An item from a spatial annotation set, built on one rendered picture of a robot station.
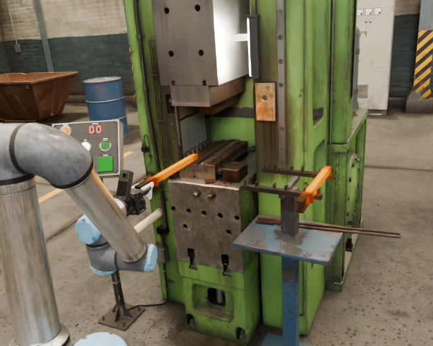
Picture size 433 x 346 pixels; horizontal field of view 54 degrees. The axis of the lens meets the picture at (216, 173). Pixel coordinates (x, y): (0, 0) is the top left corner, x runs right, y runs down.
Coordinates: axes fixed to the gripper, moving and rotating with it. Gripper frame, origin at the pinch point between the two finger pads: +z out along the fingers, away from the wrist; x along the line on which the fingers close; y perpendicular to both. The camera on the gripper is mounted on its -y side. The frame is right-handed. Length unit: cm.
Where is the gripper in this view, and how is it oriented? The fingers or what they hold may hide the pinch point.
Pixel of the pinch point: (148, 182)
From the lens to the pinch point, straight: 166.0
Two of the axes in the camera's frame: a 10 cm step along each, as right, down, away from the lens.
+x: 9.0, 0.9, -4.3
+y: 0.8, 9.3, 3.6
